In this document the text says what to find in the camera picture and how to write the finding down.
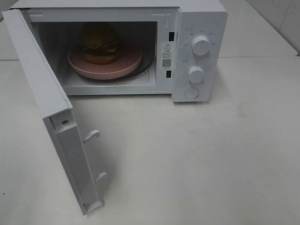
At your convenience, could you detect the white microwave door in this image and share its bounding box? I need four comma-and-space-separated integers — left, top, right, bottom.
2, 9, 104, 215

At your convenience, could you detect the pink round plate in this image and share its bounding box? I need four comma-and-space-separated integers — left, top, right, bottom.
67, 41, 143, 80

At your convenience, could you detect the glass microwave turntable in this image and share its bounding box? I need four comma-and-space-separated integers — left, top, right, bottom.
68, 52, 153, 83

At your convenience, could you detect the upper white power knob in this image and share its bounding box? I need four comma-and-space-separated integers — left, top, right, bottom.
190, 34, 211, 56

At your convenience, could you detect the lower white timer knob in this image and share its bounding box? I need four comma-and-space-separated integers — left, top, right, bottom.
187, 66, 205, 83

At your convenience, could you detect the toy hamburger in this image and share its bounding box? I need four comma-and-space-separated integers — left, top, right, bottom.
80, 22, 120, 65

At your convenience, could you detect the white warning label sticker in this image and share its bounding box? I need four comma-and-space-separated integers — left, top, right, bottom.
161, 42, 174, 69

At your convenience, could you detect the white microwave oven body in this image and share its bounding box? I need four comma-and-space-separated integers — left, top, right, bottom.
9, 0, 228, 102

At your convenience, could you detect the round white door button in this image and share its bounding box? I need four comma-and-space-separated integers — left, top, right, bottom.
185, 88, 199, 99

